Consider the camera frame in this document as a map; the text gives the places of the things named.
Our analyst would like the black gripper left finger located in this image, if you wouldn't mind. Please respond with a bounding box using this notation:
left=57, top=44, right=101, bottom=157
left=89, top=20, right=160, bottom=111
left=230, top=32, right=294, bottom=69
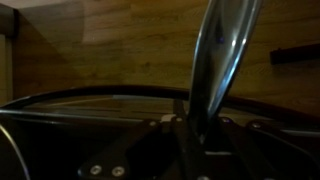
left=78, top=99, right=209, bottom=180

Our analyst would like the dark bar on floor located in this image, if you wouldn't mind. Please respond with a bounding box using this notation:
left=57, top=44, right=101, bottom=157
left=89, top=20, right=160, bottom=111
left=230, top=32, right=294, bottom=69
left=269, top=42, right=320, bottom=66

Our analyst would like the frying pan steel handle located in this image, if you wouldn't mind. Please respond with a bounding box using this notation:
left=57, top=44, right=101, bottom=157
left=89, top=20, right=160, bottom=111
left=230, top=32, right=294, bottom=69
left=187, top=0, right=264, bottom=136

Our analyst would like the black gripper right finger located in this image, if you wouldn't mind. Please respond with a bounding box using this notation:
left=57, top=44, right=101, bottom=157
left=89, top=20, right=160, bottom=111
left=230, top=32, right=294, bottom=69
left=218, top=116, right=320, bottom=180

